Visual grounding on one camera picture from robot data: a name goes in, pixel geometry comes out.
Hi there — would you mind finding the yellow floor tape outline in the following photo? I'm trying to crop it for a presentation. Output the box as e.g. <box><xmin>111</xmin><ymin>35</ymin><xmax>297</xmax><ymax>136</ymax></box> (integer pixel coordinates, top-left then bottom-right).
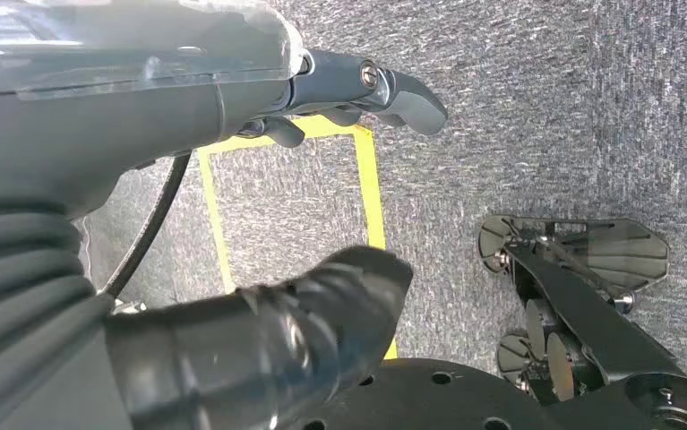
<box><xmin>196</xmin><ymin>114</ymin><xmax>399</xmax><ymax>361</ymax></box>

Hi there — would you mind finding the black robot foot assembly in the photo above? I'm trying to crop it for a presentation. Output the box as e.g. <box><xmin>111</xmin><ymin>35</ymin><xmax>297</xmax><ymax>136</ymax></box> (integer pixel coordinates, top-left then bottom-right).
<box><xmin>477</xmin><ymin>214</ymin><xmax>687</xmax><ymax>430</ymax></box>

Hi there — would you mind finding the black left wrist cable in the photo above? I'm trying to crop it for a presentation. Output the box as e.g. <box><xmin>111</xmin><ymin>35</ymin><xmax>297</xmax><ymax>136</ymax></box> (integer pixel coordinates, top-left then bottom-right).
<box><xmin>99</xmin><ymin>152</ymin><xmax>193</xmax><ymax>298</ymax></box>

